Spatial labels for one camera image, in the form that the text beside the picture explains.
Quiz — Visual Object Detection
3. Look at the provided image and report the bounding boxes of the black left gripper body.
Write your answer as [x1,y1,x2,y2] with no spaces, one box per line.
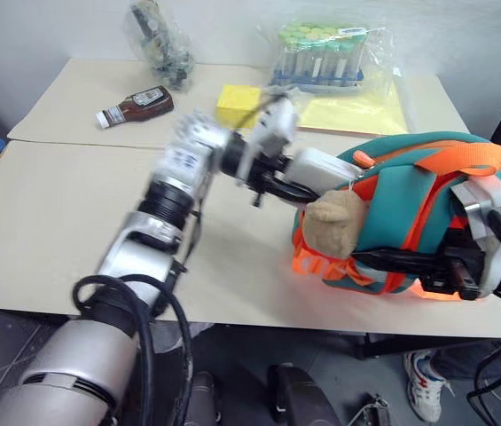
[237,153,295,208]

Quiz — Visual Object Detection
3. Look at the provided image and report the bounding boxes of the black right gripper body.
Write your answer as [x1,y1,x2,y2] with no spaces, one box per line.
[435,243,486,302]

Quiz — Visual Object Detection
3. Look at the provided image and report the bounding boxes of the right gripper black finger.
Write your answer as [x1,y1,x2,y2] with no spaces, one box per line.
[350,248,440,267]
[416,268,455,292]

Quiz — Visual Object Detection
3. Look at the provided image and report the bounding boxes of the white box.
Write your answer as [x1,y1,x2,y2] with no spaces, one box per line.
[286,147,366,196]

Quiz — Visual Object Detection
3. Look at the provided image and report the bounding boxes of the orange and teal backpack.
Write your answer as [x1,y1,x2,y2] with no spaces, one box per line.
[292,130,501,303]

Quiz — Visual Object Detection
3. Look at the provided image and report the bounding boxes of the yellow box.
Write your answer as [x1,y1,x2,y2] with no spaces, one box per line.
[215,83,263,128]

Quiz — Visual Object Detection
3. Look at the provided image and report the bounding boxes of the beige plush toy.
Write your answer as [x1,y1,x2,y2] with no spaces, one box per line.
[302,189,369,261]

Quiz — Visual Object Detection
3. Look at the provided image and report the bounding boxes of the yellow envelope in clear sleeve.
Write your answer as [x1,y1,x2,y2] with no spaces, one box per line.
[296,73,419,137]

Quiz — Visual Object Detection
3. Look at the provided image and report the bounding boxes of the blue jeans leg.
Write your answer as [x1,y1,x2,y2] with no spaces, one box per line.
[431,341,501,383]

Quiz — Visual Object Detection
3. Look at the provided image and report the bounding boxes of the bagged rack of test tubes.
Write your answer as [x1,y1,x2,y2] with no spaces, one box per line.
[256,20,411,97]

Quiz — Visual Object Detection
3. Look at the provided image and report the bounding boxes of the white sneaker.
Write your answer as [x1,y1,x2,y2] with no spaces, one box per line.
[403,350,455,422]

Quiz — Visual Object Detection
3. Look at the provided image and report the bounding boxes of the brown sauce bottle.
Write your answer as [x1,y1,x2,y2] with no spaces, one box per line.
[94,85,176,130]

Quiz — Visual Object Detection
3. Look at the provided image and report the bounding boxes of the small grey floor object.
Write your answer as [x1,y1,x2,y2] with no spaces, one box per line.
[349,392,393,426]

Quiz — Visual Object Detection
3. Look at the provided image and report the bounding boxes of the clear bag of parts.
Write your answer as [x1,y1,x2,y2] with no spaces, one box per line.
[121,0,197,94]

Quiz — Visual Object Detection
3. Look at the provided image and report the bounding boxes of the wide dark rounded shape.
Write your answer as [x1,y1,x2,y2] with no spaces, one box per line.
[267,362,344,426]

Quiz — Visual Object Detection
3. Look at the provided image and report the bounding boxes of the narrow dark rounded shape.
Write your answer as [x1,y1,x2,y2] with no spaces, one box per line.
[185,370,223,426]

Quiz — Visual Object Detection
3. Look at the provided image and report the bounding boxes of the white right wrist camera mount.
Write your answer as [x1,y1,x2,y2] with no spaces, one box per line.
[449,179,501,296]

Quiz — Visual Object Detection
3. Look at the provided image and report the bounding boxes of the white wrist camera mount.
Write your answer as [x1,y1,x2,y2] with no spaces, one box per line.
[249,95,300,161]
[449,179,501,296]

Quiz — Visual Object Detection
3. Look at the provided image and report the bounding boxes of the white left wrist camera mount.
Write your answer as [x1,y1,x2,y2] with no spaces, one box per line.
[249,95,300,161]

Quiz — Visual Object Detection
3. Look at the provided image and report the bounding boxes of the black table frame bar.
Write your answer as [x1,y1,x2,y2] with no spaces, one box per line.
[356,330,501,360]

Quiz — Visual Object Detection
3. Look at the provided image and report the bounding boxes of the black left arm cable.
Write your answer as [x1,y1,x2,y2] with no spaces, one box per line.
[72,194,209,426]

